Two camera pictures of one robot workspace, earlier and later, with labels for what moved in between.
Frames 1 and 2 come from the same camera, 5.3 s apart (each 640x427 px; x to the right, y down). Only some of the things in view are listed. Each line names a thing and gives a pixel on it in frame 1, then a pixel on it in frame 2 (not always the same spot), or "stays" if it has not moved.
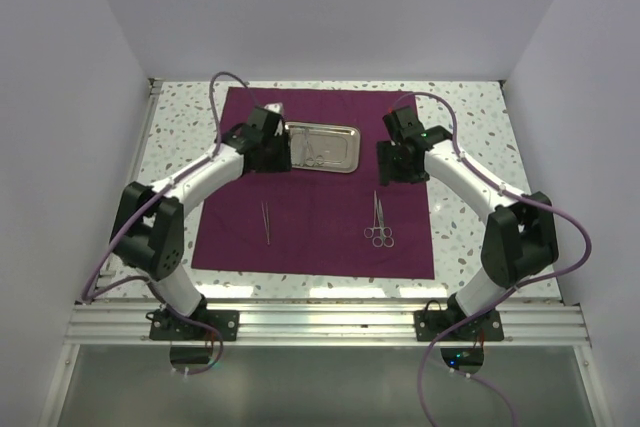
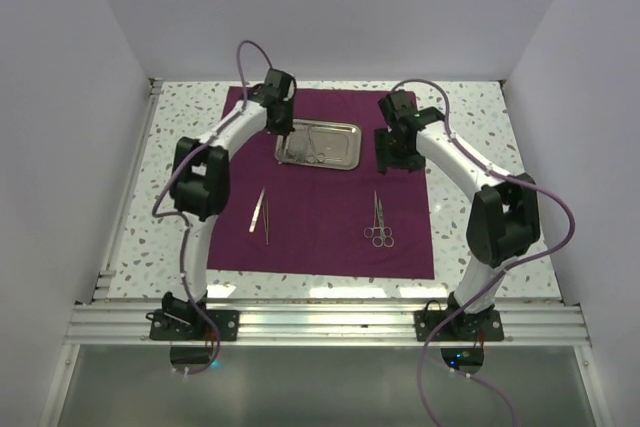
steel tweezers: x=266 y=217 stays
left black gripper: x=282 y=162 to x=287 y=127
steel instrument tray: x=330 y=147 stays
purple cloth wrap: x=325 y=223 stays
